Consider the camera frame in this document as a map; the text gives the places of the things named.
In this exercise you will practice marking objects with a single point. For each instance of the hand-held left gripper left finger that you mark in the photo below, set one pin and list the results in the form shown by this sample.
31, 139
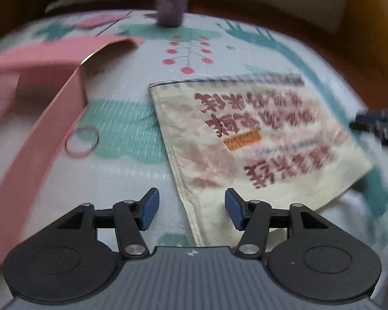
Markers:
148, 209

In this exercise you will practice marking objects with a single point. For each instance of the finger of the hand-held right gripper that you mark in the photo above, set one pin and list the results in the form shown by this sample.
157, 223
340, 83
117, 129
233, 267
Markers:
371, 121

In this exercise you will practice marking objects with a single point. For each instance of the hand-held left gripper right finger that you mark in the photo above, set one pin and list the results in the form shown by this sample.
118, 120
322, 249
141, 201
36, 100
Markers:
234, 210

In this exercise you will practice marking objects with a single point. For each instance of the cream printed shopping bag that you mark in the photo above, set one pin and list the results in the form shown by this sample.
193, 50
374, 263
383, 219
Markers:
278, 155

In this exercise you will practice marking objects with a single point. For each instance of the animal print play mat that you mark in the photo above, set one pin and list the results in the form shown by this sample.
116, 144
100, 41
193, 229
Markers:
116, 174

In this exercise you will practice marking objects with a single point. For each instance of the red rubber band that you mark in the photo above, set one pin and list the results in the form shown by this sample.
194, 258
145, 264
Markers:
66, 147

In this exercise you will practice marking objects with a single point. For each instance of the pink cardboard box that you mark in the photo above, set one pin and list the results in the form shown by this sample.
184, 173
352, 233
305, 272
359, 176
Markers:
35, 148

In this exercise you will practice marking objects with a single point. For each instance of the pink paper card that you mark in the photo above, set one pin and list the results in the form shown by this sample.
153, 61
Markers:
93, 22

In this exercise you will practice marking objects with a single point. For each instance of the purple water bottle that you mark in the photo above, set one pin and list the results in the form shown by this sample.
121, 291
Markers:
171, 6

